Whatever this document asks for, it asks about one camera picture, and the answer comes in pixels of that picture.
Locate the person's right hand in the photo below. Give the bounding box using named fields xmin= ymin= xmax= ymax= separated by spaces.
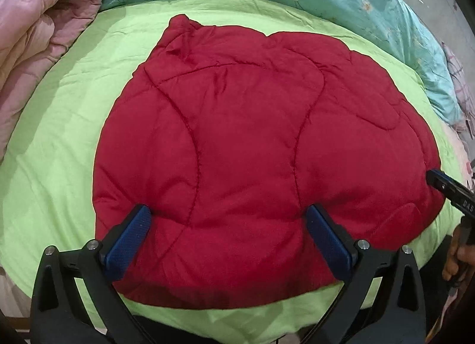
xmin=443 ymin=223 xmax=475 ymax=290

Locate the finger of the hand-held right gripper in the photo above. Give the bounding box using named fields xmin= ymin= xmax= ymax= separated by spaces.
xmin=426 ymin=169 xmax=456 ymax=201

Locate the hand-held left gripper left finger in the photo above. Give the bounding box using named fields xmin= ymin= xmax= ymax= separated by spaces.
xmin=30 ymin=203 xmax=153 ymax=344

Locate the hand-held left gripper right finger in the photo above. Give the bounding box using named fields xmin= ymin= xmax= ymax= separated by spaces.
xmin=306 ymin=203 xmax=427 ymax=344

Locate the light green bed sheet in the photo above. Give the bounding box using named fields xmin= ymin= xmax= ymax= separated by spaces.
xmin=0 ymin=0 xmax=469 ymax=342

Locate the red quilted jacket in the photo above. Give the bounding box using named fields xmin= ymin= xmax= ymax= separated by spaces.
xmin=92 ymin=13 xmax=448 ymax=310

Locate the pink patterned cloth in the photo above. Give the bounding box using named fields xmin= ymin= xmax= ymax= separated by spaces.
xmin=441 ymin=41 xmax=475 ymax=131

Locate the pink quilt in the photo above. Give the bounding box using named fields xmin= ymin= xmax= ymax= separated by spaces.
xmin=0 ymin=0 xmax=107 ymax=161

